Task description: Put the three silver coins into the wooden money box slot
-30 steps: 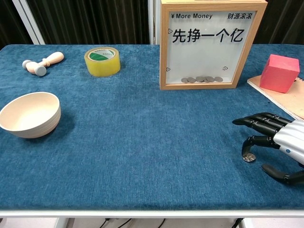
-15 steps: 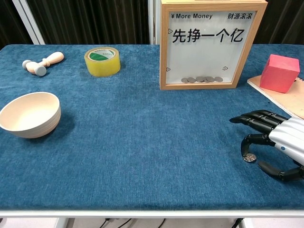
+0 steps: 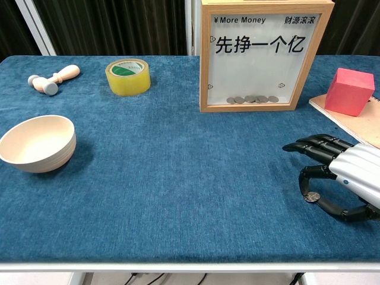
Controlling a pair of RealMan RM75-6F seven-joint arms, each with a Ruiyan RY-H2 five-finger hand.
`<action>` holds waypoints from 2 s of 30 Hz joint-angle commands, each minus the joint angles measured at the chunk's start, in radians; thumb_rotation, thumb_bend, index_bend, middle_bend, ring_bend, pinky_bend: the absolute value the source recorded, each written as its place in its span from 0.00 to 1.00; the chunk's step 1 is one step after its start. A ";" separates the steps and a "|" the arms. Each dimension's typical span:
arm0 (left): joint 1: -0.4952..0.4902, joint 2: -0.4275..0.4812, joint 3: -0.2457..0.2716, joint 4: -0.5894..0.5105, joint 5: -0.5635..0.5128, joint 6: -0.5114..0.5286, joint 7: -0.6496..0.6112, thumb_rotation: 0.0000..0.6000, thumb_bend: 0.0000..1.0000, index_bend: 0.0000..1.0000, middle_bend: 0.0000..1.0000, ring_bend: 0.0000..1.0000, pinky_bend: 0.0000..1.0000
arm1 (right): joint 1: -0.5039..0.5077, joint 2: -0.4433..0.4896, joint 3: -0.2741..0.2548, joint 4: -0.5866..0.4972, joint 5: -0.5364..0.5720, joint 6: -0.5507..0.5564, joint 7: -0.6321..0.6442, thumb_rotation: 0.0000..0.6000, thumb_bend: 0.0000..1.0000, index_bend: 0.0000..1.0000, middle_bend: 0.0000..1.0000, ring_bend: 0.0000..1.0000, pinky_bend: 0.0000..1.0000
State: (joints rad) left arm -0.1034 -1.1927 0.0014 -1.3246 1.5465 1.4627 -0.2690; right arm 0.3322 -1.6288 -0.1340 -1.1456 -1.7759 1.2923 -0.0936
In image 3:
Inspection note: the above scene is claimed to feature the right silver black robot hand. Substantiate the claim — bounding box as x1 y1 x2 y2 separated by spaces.
281 134 380 223

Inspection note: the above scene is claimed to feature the brown spiral notebook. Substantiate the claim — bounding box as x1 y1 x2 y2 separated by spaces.
308 94 380 149

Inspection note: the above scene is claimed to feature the red cube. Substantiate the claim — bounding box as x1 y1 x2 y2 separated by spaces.
324 67 375 116

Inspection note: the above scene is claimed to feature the black pleated curtain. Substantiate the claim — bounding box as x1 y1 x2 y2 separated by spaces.
0 0 41 60
32 0 188 56
316 0 380 56

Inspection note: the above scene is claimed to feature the wooden framed coin box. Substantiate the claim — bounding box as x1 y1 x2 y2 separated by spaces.
199 0 335 113

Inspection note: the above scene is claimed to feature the blue table cloth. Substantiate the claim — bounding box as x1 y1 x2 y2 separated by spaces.
0 55 380 264

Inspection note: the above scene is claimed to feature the yellow packing tape roll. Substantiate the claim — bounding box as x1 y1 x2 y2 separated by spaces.
104 58 151 96

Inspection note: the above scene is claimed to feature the wooden toy hammer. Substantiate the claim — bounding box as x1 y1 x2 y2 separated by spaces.
27 64 81 96

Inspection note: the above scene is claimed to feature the cream bowl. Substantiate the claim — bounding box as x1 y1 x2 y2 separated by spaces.
0 115 77 173

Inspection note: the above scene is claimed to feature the white partition post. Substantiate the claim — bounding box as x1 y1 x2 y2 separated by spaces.
184 0 202 56
16 0 57 56

